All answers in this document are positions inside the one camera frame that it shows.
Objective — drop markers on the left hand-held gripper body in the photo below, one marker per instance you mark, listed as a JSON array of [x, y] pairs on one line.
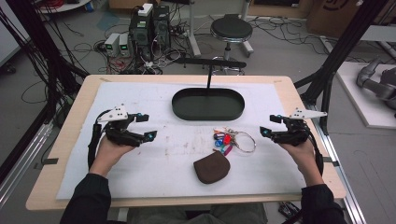
[[116, 115]]

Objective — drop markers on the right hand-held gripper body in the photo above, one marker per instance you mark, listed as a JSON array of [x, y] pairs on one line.
[[295, 132]]

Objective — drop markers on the black oval tray with post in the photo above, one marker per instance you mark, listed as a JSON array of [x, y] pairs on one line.
[[208, 105]]

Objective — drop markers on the brown zip pouch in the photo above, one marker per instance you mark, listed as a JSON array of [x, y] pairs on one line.
[[211, 168]]

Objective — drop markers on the person's right hand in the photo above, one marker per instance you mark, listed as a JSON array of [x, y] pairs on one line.
[[306, 158]]

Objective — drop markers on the person's left hand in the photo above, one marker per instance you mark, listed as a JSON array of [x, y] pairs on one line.
[[109, 155]]

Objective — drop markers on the white platform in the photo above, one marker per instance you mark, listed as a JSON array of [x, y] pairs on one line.
[[361, 105]]

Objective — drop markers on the grey power supply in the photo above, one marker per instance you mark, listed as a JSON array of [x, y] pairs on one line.
[[111, 45], [124, 45]]

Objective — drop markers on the white desk leg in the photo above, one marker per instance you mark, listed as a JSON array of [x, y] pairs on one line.
[[247, 46], [193, 37]]

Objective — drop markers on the black computer tower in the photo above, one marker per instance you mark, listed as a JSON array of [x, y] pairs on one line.
[[140, 35], [161, 28]]

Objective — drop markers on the black round stool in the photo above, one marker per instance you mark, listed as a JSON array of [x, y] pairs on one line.
[[232, 29]]

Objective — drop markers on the white box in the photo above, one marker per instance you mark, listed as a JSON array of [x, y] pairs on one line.
[[145, 9]]

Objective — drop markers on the flat cardboard box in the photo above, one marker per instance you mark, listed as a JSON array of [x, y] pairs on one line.
[[280, 9]]

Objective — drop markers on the large cardboard box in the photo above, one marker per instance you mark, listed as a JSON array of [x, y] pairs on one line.
[[330, 15]]

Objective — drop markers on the round white table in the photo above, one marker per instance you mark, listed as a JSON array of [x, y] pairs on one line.
[[65, 5]]

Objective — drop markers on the grey shelf board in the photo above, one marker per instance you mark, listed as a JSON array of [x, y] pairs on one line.
[[379, 33]]

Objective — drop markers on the white cabinet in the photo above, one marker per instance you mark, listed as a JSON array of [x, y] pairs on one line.
[[9, 34]]

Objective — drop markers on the aluminium rail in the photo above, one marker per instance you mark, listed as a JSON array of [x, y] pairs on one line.
[[21, 165], [342, 177]]

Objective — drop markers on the black frame post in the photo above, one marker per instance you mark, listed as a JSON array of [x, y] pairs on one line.
[[345, 43], [34, 34]]

